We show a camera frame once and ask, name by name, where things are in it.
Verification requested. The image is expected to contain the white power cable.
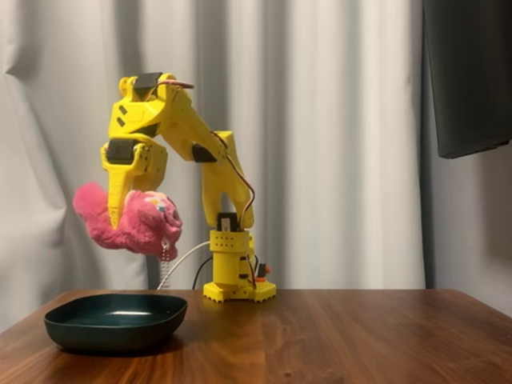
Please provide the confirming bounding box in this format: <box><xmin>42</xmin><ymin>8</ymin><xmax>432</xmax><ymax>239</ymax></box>
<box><xmin>156</xmin><ymin>240</ymin><xmax>212</xmax><ymax>291</ymax></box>

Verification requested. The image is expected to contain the yellow gripper black servo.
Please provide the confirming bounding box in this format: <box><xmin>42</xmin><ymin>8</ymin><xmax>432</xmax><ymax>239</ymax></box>
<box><xmin>99</xmin><ymin>138</ymin><xmax>169</xmax><ymax>231</ymax></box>

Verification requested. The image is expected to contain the grey curtain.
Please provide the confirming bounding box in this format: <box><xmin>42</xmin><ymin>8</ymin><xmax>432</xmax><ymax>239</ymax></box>
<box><xmin>0</xmin><ymin>0</ymin><xmax>512</xmax><ymax>333</ymax></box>

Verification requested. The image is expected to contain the pink strawberry bear plush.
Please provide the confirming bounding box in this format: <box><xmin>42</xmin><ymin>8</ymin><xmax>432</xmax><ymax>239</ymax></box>
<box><xmin>72</xmin><ymin>182</ymin><xmax>184</xmax><ymax>286</ymax></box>

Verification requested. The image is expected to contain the black monitor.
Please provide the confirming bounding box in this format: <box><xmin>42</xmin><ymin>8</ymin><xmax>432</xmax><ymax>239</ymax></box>
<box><xmin>422</xmin><ymin>0</ymin><xmax>512</xmax><ymax>160</ymax></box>

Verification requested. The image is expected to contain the red white black servo cable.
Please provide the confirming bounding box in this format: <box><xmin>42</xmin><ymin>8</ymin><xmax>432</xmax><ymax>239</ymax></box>
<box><xmin>210</xmin><ymin>130</ymin><xmax>258</xmax><ymax>226</ymax></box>
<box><xmin>157</xmin><ymin>79</ymin><xmax>195</xmax><ymax>90</ymax></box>

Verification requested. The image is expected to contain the black power cable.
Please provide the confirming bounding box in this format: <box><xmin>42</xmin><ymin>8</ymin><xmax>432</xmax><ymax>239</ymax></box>
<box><xmin>191</xmin><ymin>255</ymin><xmax>215</xmax><ymax>291</ymax></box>

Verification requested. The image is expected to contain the dark green square bin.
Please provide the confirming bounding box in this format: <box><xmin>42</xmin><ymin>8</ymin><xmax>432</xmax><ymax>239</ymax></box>
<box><xmin>42</xmin><ymin>294</ymin><xmax>189</xmax><ymax>353</ymax></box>

